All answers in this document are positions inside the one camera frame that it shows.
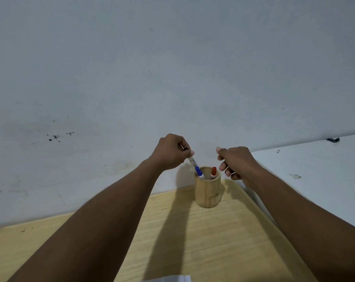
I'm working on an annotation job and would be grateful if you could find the person's right hand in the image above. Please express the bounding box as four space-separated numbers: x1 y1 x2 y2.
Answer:
216 146 262 189

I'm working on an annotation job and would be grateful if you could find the person's left hand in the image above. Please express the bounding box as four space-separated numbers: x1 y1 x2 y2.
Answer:
149 133 195 171

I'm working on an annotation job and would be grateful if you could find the white marker with blue cap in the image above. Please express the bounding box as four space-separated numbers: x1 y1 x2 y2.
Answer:
180 145 205 179

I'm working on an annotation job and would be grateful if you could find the person's right forearm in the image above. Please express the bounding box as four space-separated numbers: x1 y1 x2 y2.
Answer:
248 168 355 282

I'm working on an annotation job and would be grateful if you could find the person's left forearm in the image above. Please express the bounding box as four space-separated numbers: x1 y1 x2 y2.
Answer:
7 158 166 282

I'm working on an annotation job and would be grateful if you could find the round wooden pen holder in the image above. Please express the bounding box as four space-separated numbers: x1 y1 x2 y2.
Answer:
194 166 222 208

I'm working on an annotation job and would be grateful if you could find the white paper sheet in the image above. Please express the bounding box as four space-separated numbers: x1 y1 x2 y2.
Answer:
142 275 192 282

